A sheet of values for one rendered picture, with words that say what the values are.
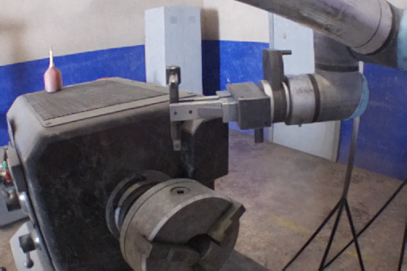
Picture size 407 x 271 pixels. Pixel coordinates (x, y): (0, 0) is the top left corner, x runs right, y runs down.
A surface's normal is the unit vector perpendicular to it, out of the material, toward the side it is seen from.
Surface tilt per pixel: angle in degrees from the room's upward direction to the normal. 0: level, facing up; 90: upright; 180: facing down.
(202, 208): 90
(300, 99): 77
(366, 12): 95
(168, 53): 90
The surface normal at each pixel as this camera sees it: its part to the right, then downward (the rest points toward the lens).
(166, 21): 0.65, 0.19
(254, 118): 0.06, 0.28
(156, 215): -0.43, -0.70
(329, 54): -0.68, 0.26
